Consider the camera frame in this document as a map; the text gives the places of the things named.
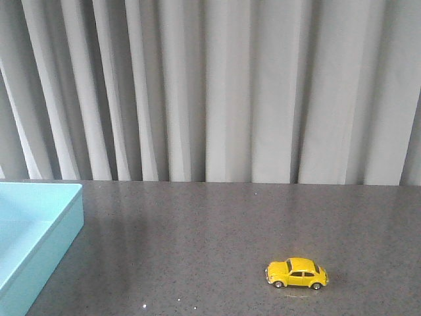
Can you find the yellow toy beetle car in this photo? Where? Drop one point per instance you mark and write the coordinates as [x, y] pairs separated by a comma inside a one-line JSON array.
[[296, 271]]

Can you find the light blue box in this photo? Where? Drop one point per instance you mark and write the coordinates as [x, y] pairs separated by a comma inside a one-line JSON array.
[[39, 222]]

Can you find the grey pleated curtain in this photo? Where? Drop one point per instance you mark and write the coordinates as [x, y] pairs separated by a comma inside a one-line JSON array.
[[287, 92]]

